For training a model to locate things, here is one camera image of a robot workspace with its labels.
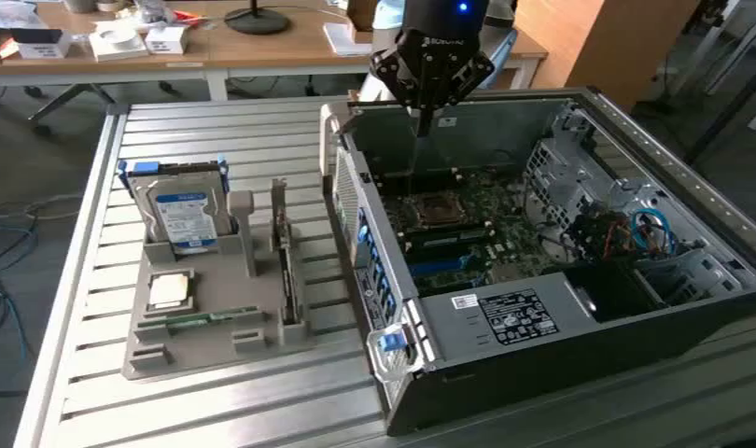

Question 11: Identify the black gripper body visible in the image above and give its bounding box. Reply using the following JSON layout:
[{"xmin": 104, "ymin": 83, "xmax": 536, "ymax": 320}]
[{"xmin": 393, "ymin": 0, "xmax": 489, "ymax": 100}]

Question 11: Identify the graphics card with metal bracket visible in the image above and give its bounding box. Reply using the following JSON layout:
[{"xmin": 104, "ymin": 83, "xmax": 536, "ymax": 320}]
[{"xmin": 269, "ymin": 177, "xmax": 309, "ymax": 326}]

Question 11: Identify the white paper stack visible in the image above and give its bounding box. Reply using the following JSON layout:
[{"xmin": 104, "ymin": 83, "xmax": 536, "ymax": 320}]
[{"xmin": 323, "ymin": 21, "xmax": 375, "ymax": 58}]

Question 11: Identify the wooden cabinet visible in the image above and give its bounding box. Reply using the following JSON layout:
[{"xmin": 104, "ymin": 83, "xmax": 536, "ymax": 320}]
[{"xmin": 513, "ymin": 0, "xmax": 704, "ymax": 114}]

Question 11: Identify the wooden desk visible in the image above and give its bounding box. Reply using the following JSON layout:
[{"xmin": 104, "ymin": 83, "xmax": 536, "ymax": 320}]
[{"xmin": 0, "ymin": 0, "xmax": 551, "ymax": 103}]

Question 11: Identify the black round lamp base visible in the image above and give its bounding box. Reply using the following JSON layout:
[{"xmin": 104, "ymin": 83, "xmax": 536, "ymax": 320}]
[{"xmin": 223, "ymin": 0, "xmax": 292, "ymax": 35}]

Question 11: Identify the metal CPU socket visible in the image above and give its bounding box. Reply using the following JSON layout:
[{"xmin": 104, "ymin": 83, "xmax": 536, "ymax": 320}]
[{"xmin": 412, "ymin": 192, "xmax": 464, "ymax": 226}]

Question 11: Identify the green motherboard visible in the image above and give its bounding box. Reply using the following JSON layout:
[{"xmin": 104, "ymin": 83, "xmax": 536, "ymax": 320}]
[{"xmin": 380, "ymin": 170, "xmax": 577, "ymax": 298}]

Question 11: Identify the small white labelled box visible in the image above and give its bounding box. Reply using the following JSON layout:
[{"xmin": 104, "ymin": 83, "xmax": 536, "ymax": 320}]
[{"xmin": 144, "ymin": 25, "xmax": 191, "ymax": 56}]

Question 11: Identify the blue expansion slot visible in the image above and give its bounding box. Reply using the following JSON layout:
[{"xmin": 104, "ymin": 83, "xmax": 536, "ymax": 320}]
[{"xmin": 411, "ymin": 259, "xmax": 480, "ymax": 278}]

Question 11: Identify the white box with tape roll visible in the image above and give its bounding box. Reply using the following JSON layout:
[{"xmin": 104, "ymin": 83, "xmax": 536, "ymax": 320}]
[{"xmin": 88, "ymin": 20, "xmax": 151, "ymax": 63}]

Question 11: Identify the grey power supply unit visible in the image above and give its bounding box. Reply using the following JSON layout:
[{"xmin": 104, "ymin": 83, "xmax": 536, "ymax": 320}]
[{"xmin": 407, "ymin": 272, "xmax": 603, "ymax": 372}]

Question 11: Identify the black and white box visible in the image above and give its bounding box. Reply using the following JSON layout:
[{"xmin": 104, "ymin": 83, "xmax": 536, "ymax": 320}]
[{"xmin": 9, "ymin": 28, "xmax": 75, "ymax": 61}]

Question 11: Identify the metal disk bay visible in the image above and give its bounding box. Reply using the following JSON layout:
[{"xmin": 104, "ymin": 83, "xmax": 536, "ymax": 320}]
[{"xmin": 632, "ymin": 248, "xmax": 751, "ymax": 310}]

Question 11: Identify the blue case latch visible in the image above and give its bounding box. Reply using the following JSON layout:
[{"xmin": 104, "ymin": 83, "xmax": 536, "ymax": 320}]
[{"xmin": 379, "ymin": 329, "xmax": 411, "ymax": 352}]

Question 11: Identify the silver CPU chip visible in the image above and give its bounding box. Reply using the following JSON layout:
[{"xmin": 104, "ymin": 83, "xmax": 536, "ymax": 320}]
[{"xmin": 148, "ymin": 273, "xmax": 193, "ymax": 308}]

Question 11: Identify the green RAM stick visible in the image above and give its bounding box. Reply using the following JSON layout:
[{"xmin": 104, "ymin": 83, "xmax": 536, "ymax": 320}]
[{"xmin": 137, "ymin": 305, "xmax": 261, "ymax": 329}]

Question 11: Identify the grey plastic parts rack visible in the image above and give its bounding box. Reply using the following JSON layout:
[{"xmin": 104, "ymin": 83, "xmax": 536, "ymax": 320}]
[{"xmin": 121, "ymin": 189, "xmax": 320, "ymax": 382}]

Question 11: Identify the black open PC case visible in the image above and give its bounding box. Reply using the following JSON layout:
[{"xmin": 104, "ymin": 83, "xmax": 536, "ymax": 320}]
[{"xmin": 319, "ymin": 86, "xmax": 756, "ymax": 438}]

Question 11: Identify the multicoloured drive wire bundle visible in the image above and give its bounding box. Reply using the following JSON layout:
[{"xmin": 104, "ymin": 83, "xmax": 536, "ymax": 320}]
[{"xmin": 568, "ymin": 209, "xmax": 641, "ymax": 263}]

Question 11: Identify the hard disk with blue bracket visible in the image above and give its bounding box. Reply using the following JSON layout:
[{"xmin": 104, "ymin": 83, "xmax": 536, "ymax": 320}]
[{"xmin": 116, "ymin": 157, "xmax": 235, "ymax": 257}]

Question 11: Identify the blue data wire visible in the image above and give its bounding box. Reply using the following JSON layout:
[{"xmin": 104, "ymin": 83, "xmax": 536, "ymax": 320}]
[{"xmin": 629, "ymin": 208, "xmax": 679, "ymax": 257}]

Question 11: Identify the white floor cable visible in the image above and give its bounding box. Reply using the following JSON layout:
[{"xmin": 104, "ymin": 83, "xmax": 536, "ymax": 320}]
[{"xmin": 0, "ymin": 193, "xmax": 85, "ymax": 221}]

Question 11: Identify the blue floor cable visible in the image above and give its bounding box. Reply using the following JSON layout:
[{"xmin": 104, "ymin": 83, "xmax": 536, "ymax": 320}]
[{"xmin": 0, "ymin": 204, "xmax": 40, "ymax": 399}]

